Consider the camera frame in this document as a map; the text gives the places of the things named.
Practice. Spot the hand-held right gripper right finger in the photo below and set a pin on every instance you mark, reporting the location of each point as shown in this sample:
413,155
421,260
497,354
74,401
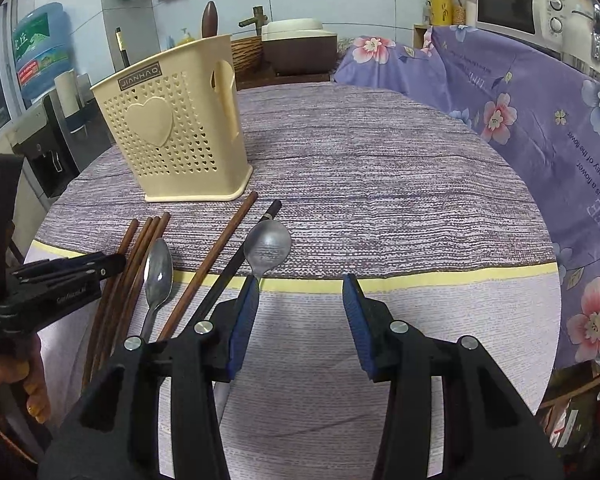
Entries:
357,322

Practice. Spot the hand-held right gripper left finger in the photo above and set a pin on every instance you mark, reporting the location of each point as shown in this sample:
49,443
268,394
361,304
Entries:
242,322

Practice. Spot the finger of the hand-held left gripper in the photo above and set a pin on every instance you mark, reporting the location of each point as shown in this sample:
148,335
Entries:
111,264
55,265

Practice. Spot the brown wooden chopstick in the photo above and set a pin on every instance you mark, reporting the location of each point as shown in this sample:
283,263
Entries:
133,227
146,227
153,227
163,225
210,260

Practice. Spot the small metal spoon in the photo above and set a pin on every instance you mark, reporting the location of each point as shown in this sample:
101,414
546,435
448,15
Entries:
158,275

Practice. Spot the black chopstick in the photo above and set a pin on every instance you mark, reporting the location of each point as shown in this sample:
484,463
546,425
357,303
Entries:
122,50
234,260

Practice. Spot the large metal spoon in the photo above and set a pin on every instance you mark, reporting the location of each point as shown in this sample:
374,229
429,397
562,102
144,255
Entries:
267,250

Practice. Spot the beige perforated utensil holder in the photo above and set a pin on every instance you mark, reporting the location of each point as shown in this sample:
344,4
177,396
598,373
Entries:
190,160

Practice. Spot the person's left hand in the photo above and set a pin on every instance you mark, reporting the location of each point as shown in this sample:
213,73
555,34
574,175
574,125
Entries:
36,380

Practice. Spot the water dispenser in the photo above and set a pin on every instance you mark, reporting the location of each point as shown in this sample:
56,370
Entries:
45,160

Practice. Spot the white paper cup stack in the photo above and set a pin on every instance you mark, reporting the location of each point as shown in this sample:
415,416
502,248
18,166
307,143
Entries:
66,92

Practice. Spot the blue water bottle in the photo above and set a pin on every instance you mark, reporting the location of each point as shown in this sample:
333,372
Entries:
40,50

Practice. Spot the yellow soap bottle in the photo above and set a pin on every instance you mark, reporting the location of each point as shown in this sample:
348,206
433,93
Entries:
185,38

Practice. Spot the dark wooden counter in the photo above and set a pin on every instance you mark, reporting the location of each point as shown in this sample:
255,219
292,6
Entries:
285,81

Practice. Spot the woven basket basin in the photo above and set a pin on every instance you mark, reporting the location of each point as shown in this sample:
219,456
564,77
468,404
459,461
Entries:
247,57

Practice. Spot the purple floral cloth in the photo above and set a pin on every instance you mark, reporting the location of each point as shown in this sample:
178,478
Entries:
520,125

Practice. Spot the dark wooden pointed utensil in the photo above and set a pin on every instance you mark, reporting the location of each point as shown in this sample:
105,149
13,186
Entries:
210,20

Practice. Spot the beige lidded brown box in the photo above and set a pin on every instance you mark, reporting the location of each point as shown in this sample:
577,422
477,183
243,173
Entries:
297,47

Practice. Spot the bamboo faucet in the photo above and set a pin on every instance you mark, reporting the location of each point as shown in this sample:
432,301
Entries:
257,20

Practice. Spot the small wooden box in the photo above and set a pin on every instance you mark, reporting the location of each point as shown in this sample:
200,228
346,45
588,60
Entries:
420,40

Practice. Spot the glass jar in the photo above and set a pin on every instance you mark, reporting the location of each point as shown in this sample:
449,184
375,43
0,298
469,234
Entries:
460,14

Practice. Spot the white microwave oven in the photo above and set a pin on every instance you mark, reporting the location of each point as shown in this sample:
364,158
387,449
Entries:
525,7

